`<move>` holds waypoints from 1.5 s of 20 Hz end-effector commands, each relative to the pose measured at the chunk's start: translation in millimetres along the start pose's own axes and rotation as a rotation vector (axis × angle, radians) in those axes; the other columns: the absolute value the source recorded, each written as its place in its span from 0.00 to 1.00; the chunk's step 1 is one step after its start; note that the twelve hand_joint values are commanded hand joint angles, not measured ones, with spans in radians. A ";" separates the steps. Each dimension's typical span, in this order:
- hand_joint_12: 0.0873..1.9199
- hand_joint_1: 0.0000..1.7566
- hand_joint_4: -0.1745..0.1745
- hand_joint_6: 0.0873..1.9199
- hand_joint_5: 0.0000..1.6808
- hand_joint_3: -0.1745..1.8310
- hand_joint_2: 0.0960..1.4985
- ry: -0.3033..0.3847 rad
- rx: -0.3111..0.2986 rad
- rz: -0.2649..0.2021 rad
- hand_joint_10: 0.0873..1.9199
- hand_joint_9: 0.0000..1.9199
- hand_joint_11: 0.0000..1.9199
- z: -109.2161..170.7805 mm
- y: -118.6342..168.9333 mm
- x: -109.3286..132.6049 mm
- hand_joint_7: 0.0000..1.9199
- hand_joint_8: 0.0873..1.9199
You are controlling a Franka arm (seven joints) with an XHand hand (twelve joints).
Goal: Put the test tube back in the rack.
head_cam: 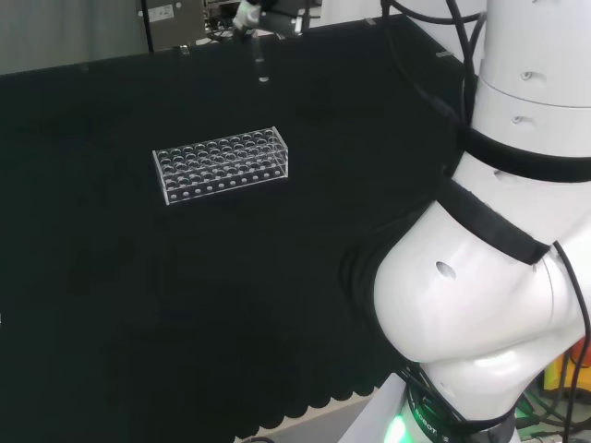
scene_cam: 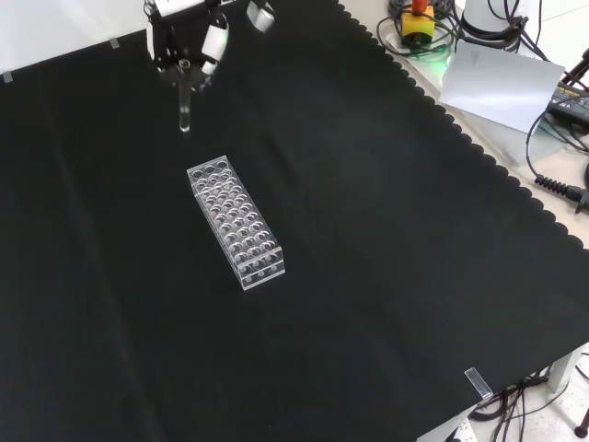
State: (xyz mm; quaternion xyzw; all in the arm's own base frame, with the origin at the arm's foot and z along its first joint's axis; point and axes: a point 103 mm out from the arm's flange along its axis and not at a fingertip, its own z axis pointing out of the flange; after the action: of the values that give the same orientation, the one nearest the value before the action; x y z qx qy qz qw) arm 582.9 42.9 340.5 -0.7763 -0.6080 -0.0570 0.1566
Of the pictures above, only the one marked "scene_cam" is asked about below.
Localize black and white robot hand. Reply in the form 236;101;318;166
143;0;278;93

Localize clear glass test tube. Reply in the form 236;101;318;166
177;58;193;134

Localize clear plastic test tube rack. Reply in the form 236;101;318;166
186;155;287;292

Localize black power adapter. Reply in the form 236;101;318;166
546;81;589;124

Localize pale grey board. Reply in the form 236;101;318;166
438;42;567;136

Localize white table leg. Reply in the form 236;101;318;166
546;343;589;393

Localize black cable bundle under table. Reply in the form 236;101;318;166
468;366;556;442

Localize black cable with ribbed plug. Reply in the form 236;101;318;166
525;105;589;214

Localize black bench cloth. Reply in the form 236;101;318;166
0;0;589;442

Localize yellow emergency stop button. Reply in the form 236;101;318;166
399;0;436;48

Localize black cables around stop button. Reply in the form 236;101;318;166
375;0;464;62

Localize clear tape strip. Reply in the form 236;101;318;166
464;366;493;401

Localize black tripod leg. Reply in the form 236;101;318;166
561;44;589;91

